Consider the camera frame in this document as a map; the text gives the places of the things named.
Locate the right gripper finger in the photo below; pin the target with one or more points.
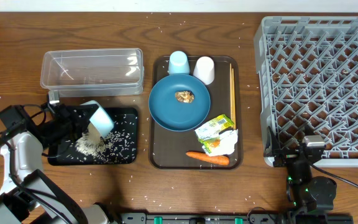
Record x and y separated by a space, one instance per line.
272 146
308 130

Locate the wooden chopstick left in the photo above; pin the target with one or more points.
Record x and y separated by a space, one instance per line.
231 90

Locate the white cup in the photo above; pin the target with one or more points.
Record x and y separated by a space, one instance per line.
204 70

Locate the dark brown serving tray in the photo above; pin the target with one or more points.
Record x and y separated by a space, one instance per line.
168 148

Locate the clear plastic container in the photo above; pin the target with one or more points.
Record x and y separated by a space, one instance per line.
93 72

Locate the orange carrot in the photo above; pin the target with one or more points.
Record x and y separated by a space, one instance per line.
219 160

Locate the light blue bowl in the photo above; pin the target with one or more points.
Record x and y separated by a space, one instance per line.
100 119

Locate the wooden chopstick right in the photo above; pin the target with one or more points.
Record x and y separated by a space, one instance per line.
235 124

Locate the crumpled white wrapper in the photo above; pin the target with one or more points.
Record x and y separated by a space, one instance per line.
221 145

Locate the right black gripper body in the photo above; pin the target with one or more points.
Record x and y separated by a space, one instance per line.
286 157

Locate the black plastic tray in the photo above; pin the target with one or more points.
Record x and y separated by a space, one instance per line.
126 124

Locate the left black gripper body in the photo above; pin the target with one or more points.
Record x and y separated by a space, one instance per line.
59 130

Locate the dark blue plate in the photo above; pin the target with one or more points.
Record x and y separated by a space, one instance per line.
173 115

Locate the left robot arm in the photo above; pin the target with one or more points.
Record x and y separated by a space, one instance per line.
25 186

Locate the wooden chopstick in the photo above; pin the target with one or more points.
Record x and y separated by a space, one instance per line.
231 90
235 124

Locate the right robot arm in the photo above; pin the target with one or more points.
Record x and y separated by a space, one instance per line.
312 196

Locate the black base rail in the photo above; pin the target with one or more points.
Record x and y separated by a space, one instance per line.
252 218

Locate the pile of white rice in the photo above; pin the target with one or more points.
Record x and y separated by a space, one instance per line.
89 146

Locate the grey dishwasher rack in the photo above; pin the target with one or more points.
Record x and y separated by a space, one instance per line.
308 72

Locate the light blue cup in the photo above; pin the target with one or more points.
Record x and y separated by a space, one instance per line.
178 63

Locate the brown mushroom food scrap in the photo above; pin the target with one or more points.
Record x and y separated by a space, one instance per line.
184 96

